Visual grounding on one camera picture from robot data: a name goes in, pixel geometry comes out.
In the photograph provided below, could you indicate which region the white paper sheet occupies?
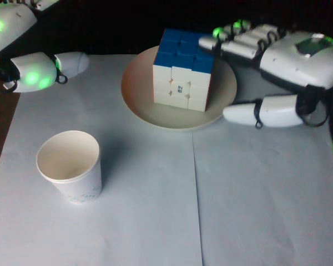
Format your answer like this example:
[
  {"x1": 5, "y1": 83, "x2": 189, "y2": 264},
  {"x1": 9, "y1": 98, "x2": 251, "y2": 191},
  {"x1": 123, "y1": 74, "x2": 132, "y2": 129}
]
[
  {"x1": 0, "y1": 54, "x2": 204, "y2": 266},
  {"x1": 191, "y1": 62, "x2": 333, "y2": 266}
]

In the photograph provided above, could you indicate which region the round cream plate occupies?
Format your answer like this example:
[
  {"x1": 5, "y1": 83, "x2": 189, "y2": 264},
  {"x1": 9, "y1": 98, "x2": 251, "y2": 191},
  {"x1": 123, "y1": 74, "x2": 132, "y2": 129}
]
[{"x1": 120, "y1": 45, "x2": 238, "y2": 131}]

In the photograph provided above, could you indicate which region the multicolour Rubik's cube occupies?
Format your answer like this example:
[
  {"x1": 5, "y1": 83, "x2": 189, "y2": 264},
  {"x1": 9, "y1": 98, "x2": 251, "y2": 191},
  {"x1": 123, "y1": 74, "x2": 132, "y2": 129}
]
[{"x1": 152, "y1": 27, "x2": 216, "y2": 113}]

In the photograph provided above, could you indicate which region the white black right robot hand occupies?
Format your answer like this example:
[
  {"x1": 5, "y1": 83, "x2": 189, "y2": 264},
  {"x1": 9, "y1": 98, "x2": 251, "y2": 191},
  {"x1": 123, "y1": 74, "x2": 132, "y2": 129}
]
[{"x1": 198, "y1": 18, "x2": 333, "y2": 130}]

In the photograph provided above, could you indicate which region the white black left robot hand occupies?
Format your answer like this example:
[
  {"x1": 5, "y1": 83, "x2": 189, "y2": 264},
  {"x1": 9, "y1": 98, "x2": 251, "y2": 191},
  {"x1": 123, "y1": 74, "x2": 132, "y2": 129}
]
[{"x1": 0, "y1": 0, "x2": 90, "y2": 94}]

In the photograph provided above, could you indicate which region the white paper cup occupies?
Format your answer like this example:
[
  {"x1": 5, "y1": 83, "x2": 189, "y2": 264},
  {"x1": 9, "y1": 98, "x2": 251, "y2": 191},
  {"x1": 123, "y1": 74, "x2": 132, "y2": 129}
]
[{"x1": 36, "y1": 130, "x2": 103, "y2": 205}]

